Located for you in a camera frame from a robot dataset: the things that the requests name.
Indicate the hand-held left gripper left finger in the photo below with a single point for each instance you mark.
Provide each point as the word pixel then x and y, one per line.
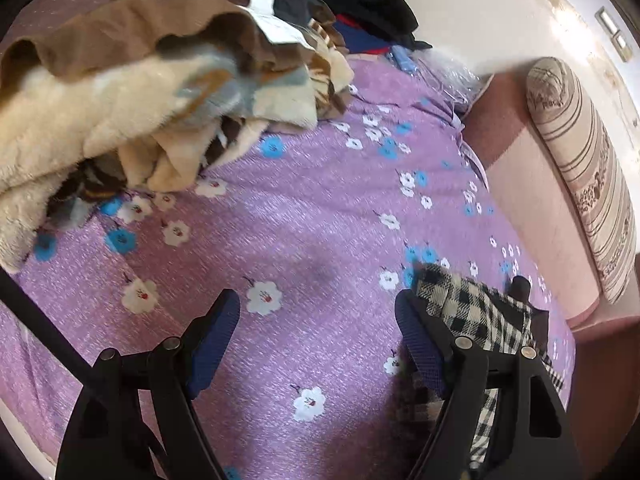
pixel 215 340

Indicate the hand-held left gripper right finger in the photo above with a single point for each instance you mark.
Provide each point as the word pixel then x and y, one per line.
pixel 420 350

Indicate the black and cream checkered coat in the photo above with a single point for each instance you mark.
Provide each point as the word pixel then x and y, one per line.
pixel 465 305

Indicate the purple floral bedsheet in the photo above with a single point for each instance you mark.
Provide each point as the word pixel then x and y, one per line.
pixel 310 220

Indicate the pink upholstered headboard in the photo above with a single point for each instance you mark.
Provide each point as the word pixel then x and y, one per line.
pixel 525 185

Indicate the cream striped pillow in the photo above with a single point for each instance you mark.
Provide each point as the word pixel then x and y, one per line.
pixel 585 175

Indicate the beige and brown plush blanket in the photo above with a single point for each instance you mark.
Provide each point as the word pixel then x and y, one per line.
pixel 125 105

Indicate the clear plastic bag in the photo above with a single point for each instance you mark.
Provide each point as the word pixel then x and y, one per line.
pixel 450 77

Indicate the blue and red garment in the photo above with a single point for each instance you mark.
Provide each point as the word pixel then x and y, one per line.
pixel 360 35

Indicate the white cloth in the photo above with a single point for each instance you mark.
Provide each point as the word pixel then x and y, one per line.
pixel 272 22

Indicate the wall switch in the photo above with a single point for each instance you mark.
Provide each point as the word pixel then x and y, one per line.
pixel 607 19
pixel 623 44

